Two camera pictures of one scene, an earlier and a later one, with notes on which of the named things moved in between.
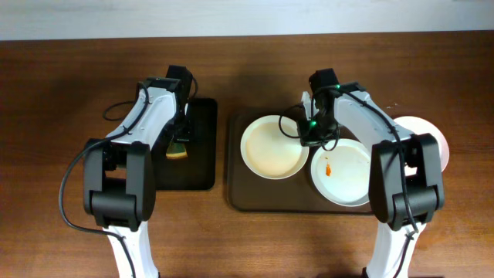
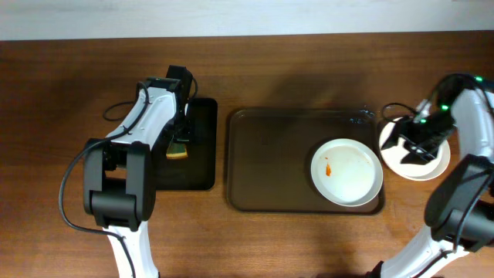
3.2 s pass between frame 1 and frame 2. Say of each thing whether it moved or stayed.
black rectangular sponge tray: stayed
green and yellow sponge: stayed
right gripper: moved
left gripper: stayed
